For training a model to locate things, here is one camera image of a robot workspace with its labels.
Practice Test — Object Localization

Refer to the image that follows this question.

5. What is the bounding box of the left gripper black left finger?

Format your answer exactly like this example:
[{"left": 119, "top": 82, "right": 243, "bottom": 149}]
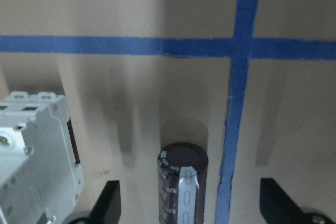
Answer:
[{"left": 70, "top": 180, "right": 120, "bottom": 224}]

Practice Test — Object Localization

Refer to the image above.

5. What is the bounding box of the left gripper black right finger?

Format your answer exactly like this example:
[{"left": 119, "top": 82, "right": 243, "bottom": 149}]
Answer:
[{"left": 259, "top": 178, "right": 335, "bottom": 224}]

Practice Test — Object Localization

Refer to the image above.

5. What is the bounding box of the dark brown capacitor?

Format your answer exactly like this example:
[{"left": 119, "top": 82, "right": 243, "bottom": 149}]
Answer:
[{"left": 157, "top": 142, "right": 208, "bottom": 223}]

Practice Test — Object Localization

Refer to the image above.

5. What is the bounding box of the white circuit breaker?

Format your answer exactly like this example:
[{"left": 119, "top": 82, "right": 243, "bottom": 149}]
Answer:
[{"left": 1, "top": 91, "right": 85, "bottom": 223}]

